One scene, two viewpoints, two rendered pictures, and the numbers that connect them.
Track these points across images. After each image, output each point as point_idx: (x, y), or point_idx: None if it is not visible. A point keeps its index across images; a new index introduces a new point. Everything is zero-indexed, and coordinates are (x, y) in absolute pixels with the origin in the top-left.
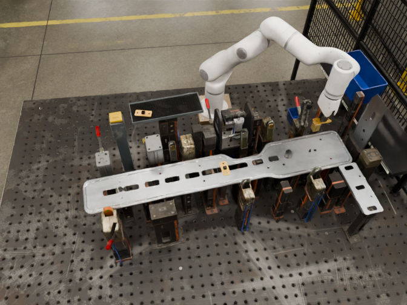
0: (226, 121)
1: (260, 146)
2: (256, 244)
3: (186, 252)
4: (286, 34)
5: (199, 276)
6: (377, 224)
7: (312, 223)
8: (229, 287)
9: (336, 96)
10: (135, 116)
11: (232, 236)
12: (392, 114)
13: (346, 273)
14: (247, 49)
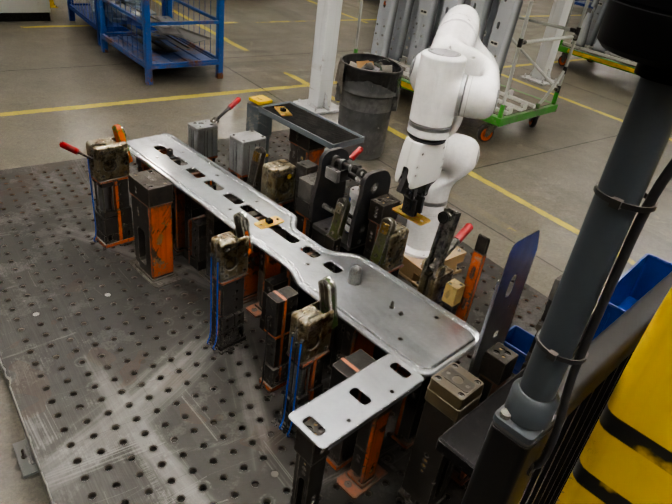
0: (331, 165)
1: None
2: (192, 369)
3: (137, 293)
4: (447, 18)
5: (99, 316)
6: None
7: (286, 443)
8: (89, 354)
9: (412, 125)
10: (273, 108)
11: (191, 335)
12: None
13: None
14: (418, 58)
